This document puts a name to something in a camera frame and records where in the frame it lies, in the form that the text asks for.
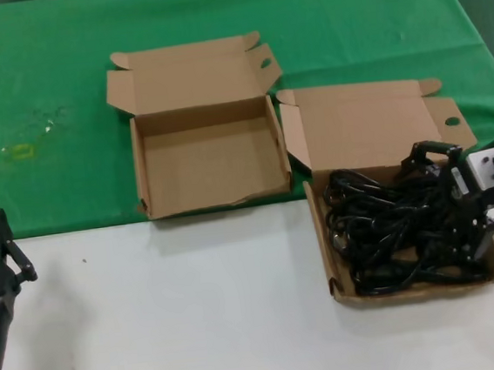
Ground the cardboard box with round hole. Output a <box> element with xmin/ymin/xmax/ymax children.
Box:
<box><xmin>275</xmin><ymin>69</ymin><xmax>494</xmax><ymax>317</ymax></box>

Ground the cardboard box with oval hole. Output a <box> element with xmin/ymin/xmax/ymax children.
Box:
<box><xmin>100</xmin><ymin>28</ymin><xmax>297</xmax><ymax>225</ymax></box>

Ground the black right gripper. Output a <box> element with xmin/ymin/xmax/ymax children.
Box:
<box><xmin>399</xmin><ymin>133</ymin><xmax>494</xmax><ymax>270</ymax></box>

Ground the green table cloth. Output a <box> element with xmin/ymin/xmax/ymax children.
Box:
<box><xmin>0</xmin><ymin>0</ymin><xmax>494</xmax><ymax>244</ymax></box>

